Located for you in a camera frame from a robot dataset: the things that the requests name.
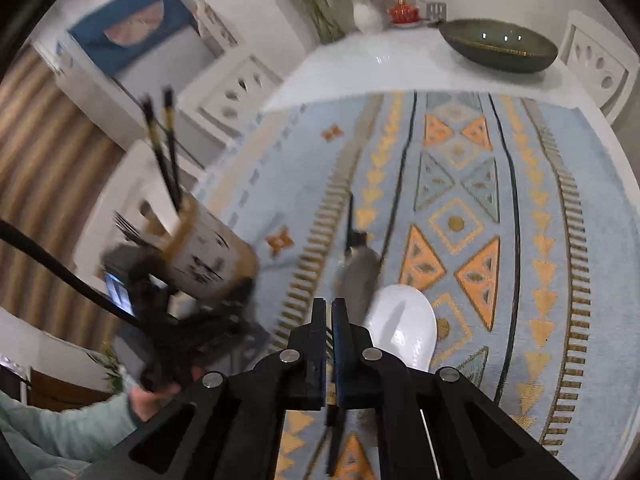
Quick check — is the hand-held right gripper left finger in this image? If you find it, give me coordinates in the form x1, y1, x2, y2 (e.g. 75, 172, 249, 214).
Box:
80, 299, 328, 480

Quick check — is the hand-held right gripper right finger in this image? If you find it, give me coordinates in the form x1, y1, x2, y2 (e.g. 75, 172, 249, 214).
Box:
332, 299, 576, 480

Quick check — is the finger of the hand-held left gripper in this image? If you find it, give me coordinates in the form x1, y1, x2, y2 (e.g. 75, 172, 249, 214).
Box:
175, 277, 257, 341

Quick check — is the metal fork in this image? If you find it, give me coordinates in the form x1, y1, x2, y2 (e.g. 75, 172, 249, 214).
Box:
112, 210, 166, 256

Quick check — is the person's left forearm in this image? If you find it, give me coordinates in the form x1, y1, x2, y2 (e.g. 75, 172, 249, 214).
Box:
0, 390, 138, 480

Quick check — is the person's left hand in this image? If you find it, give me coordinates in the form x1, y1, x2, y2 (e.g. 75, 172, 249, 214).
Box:
127, 370, 206, 423

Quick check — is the green potted plant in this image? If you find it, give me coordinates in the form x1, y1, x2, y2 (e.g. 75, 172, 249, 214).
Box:
90, 345, 126, 391

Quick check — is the white ceramic spoon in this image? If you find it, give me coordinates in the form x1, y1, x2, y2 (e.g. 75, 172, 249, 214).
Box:
362, 284, 438, 373

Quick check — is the blue patterned table mat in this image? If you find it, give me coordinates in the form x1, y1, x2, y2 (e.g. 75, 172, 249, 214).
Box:
195, 91, 640, 480

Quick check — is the white shelf with ornaments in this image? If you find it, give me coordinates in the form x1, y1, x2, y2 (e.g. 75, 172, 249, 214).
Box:
195, 0, 237, 47

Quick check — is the blue cloth cover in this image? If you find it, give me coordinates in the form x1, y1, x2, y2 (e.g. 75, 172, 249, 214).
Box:
67, 0, 201, 78

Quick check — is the glass vase with stems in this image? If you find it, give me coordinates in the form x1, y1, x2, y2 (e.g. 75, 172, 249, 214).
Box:
260, 0, 351, 43

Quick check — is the red teapot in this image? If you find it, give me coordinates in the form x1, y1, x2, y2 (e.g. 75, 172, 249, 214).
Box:
389, 0, 421, 27

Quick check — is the dark green bowl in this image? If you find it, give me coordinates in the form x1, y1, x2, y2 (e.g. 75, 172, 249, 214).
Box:
439, 19, 559, 73

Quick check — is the black cable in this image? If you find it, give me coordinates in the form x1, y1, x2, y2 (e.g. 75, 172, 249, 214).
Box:
0, 217, 141, 326

